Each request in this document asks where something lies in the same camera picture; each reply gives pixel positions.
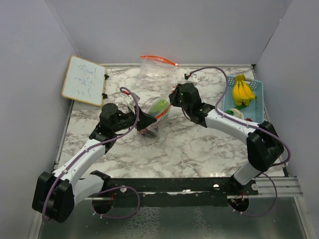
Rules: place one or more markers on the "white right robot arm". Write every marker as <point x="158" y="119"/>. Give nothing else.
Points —
<point x="261" y="139"/>

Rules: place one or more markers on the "small whiteboard with wooden frame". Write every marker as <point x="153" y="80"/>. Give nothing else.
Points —
<point x="84" y="81"/>

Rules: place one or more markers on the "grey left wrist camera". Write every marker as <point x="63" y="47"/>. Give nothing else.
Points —
<point x="129" y="100"/>

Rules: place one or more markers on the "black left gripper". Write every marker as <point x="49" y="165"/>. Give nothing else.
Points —
<point x="144" y="120"/>

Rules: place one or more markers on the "clear zip top bag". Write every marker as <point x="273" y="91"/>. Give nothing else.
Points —
<point x="154" y="68"/>
<point x="153" y="131"/>

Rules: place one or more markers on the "black metal base rail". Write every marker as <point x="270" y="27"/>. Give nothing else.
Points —
<point x="181" y="192"/>

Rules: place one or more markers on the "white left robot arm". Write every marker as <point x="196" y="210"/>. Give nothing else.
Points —
<point x="58" y="192"/>

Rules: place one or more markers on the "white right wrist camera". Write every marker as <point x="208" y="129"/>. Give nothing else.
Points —
<point x="191" y="78"/>

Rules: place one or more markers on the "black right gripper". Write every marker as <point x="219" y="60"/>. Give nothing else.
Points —
<point x="173" y="96"/>

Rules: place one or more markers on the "yellow fake banana bunch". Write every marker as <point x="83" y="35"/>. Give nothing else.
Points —
<point x="242" y="93"/>

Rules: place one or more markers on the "green fake vegetable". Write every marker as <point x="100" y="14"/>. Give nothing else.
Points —
<point x="158" y="107"/>

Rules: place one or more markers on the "green fake food in basket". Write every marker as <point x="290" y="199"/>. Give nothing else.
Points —
<point x="237" y="107"/>

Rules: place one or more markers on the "white fake mushroom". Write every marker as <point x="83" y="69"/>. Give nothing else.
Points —
<point x="237" y="113"/>

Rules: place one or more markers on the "light blue plastic basket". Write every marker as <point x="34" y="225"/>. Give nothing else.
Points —
<point x="255" y="110"/>

